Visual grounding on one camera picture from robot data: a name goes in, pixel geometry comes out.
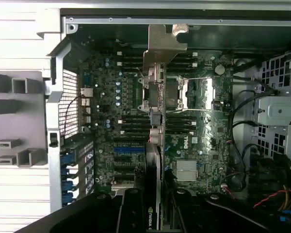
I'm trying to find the yellow red power wires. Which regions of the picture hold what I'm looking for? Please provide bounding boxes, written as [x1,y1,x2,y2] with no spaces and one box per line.
[253,185,291,212]

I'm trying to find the metal disk bay cage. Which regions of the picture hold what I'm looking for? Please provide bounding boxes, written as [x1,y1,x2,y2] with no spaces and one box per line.
[253,50,291,168]

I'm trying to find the dark grey PC case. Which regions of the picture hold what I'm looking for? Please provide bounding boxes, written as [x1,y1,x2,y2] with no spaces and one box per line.
[46,7,291,233]

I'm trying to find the metal socket cover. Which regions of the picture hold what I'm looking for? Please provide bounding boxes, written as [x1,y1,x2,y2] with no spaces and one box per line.
[184,77,216,111]

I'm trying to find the white expansion slot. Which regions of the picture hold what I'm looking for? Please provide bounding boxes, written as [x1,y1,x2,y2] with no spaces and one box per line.
[111,183,136,191]

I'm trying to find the black wire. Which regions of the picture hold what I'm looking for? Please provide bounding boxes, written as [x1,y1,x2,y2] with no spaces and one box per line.
[229,89,260,122]
[230,120,259,156]

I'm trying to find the blue expansion slot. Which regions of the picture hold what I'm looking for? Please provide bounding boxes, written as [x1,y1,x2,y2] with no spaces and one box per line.
[113,146,146,154]

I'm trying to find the silver chipset heatsink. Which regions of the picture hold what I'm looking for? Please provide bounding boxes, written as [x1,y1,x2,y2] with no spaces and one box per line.
[176,160,197,179]

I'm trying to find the CPU socket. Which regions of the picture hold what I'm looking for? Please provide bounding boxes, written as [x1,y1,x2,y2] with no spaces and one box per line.
[137,74,186,113]

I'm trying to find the metal socket locking lever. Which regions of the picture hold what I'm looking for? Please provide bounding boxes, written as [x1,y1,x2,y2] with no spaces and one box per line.
[183,108,220,112]
[185,76,213,81]

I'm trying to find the black plastic shroud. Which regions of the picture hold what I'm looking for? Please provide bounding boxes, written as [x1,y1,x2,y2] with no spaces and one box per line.
[247,155,291,195]

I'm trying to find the green motherboard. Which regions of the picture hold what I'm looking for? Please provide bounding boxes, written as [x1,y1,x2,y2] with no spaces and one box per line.
[79,48,233,195]

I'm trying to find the grey parts rack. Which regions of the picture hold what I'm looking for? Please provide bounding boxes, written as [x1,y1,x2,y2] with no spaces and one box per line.
[0,70,50,168]

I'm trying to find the thin red wire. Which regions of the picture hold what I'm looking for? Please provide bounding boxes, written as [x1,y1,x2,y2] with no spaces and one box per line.
[64,96,84,136]

